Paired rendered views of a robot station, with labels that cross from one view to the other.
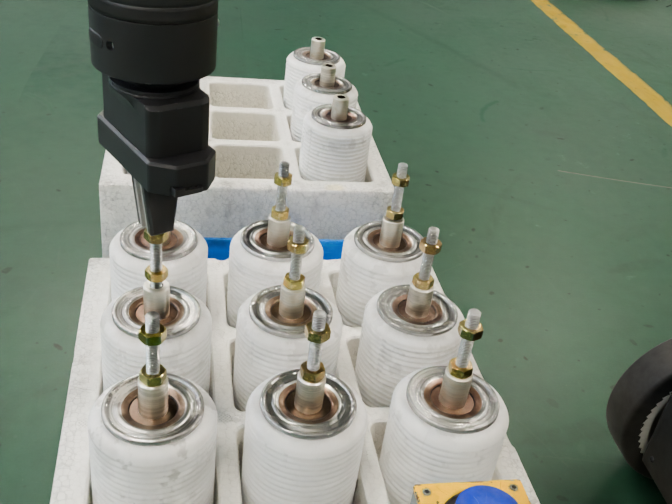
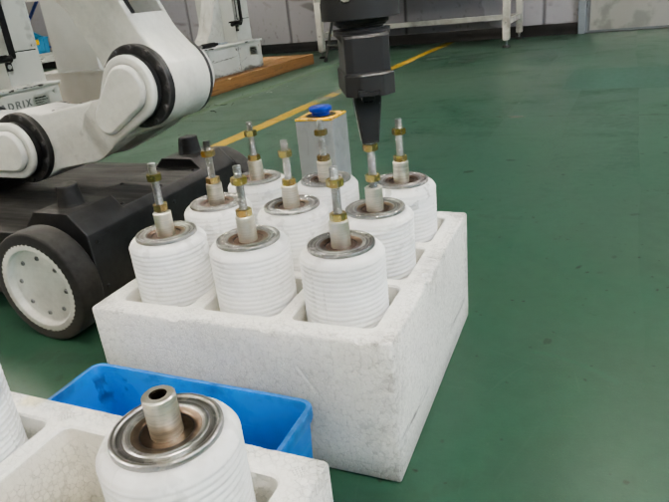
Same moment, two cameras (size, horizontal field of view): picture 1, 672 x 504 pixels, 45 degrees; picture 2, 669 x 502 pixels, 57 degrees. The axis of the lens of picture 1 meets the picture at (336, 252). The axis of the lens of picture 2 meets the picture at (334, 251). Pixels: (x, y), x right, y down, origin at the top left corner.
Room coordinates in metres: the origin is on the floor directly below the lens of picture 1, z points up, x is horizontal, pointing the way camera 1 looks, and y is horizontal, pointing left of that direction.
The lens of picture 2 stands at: (1.17, 0.55, 0.51)
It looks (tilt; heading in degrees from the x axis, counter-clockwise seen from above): 23 degrees down; 218
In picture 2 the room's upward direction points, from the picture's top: 6 degrees counter-clockwise
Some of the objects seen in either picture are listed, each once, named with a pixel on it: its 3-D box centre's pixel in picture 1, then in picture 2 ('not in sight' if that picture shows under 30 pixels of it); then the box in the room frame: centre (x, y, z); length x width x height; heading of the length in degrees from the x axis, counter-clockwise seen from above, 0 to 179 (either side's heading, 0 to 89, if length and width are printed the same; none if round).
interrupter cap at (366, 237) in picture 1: (389, 242); (166, 233); (0.73, -0.05, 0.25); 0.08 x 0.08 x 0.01
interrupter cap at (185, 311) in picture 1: (156, 312); (374, 208); (0.56, 0.15, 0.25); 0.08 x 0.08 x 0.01
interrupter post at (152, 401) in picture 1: (153, 395); (400, 171); (0.44, 0.12, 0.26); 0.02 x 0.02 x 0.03
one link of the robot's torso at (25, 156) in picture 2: not in sight; (32, 140); (0.50, -0.75, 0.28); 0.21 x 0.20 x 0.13; 101
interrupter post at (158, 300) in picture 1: (156, 300); (374, 198); (0.56, 0.15, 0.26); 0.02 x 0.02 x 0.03
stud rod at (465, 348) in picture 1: (465, 350); (252, 145); (0.50, -0.11, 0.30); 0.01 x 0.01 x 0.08
